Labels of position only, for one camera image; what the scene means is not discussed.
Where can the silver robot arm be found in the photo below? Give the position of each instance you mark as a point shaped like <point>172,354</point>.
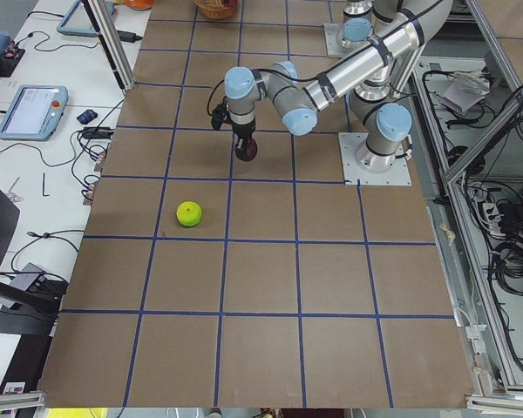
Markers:
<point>379,32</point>
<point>364,18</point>

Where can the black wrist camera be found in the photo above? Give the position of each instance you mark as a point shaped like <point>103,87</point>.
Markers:
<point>220,116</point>

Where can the far blue teach pendant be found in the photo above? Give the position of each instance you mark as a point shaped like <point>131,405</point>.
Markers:
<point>76,22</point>

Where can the black allen key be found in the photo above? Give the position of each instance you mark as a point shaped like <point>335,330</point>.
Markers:
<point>43,186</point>

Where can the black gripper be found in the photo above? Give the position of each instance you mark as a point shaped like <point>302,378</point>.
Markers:
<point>242,130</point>

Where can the blue teach pendant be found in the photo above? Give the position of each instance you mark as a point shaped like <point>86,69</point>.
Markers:
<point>76,22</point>
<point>34,113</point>

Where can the dark red apple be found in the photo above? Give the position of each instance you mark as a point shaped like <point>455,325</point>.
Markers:
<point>246,149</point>

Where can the near blue teach pendant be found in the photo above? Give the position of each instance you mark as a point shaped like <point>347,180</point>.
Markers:
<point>34,113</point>

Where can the black monitor stand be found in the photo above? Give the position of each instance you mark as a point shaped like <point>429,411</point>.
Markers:
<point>30,297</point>

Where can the green apple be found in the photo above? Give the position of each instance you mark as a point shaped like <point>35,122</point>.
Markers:
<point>189,213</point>

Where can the white power strip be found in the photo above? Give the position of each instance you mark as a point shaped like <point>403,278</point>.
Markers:
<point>490,216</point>

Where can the orange bucket with lid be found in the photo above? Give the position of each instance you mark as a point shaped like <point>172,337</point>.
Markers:
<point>139,4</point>

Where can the dark blue small pouch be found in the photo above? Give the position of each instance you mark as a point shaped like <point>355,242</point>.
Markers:
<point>87,116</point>

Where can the woven wicker basket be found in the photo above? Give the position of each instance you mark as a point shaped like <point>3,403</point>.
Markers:
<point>217,9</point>

